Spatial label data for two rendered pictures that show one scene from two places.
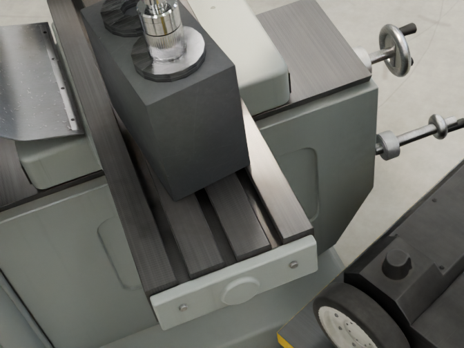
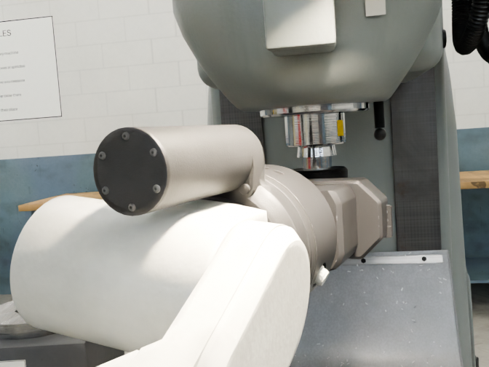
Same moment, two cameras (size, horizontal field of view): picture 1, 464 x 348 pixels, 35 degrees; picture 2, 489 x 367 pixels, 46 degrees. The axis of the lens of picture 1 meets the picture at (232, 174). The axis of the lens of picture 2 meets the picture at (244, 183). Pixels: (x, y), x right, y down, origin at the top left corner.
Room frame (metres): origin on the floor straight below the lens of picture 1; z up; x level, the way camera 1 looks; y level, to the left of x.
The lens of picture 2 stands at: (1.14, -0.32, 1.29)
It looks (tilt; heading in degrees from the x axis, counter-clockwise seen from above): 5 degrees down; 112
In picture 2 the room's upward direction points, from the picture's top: 4 degrees counter-clockwise
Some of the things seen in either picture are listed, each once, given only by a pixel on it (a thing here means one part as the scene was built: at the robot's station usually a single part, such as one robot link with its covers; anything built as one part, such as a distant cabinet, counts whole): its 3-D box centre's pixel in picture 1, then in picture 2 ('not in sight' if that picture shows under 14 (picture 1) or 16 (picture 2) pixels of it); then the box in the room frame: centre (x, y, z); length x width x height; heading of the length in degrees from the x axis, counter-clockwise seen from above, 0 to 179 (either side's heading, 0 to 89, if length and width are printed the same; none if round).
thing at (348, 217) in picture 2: not in sight; (279, 232); (1.02, 0.04, 1.23); 0.13 x 0.12 x 0.10; 177
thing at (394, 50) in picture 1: (379, 56); not in sight; (1.13, -0.35, 0.65); 0.16 x 0.12 x 0.12; 102
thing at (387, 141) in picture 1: (420, 132); not in sight; (1.00, -0.41, 0.53); 0.22 x 0.06 x 0.06; 102
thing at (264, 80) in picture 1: (140, 76); not in sight; (1.03, 0.13, 0.81); 0.50 x 0.35 x 0.12; 102
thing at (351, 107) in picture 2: not in sight; (313, 109); (1.03, 0.13, 1.31); 0.09 x 0.09 x 0.01
